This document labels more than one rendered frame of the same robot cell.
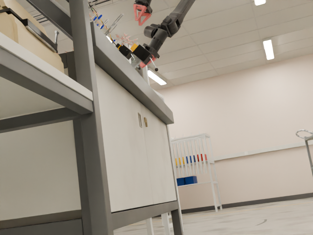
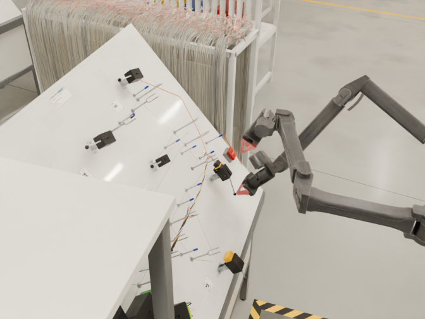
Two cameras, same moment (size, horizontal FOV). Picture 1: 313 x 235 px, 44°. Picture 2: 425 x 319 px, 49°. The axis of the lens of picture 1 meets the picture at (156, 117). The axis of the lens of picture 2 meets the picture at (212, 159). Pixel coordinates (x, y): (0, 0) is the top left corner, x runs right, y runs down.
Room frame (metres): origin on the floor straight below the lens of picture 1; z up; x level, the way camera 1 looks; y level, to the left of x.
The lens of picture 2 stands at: (0.23, -0.02, 2.40)
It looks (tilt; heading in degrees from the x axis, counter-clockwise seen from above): 37 degrees down; 6
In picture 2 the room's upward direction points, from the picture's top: 1 degrees clockwise
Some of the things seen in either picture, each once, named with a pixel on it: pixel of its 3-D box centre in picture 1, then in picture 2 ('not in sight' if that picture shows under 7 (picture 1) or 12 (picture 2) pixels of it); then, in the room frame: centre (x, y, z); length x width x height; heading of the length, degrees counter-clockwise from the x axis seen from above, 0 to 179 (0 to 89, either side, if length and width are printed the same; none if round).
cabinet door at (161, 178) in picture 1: (159, 157); (238, 270); (1.75, 0.01, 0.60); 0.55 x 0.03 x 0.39; 170
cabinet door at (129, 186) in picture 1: (124, 144); not in sight; (1.20, 0.11, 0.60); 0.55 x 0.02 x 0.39; 170
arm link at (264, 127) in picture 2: not in sight; (272, 125); (1.75, -0.08, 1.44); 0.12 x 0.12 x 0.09; 83
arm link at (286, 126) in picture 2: not in sight; (293, 148); (1.60, -0.15, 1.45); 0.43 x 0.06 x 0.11; 9
